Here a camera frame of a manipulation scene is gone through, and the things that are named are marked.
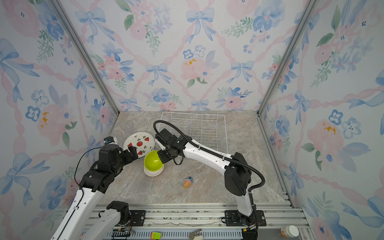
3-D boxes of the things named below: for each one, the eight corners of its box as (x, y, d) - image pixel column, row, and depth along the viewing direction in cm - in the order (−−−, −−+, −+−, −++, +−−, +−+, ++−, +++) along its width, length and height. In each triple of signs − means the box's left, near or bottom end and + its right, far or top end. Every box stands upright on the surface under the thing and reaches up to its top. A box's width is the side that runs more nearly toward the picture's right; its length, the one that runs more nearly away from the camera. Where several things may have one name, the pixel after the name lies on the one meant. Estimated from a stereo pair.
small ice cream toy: (182, 186, 86) (182, 185, 84) (188, 177, 90) (188, 175, 87) (187, 190, 85) (187, 188, 82) (193, 180, 88) (193, 178, 86)
